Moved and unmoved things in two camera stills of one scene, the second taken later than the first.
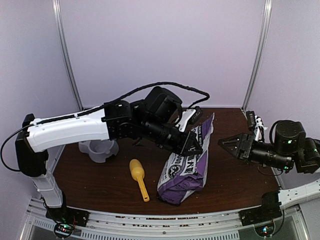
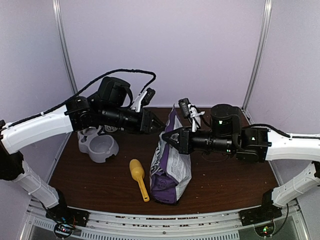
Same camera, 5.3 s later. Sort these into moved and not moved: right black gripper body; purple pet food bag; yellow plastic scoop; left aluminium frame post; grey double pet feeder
Moved: purple pet food bag; right black gripper body
Not moved: yellow plastic scoop; grey double pet feeder; left aluminium frame post
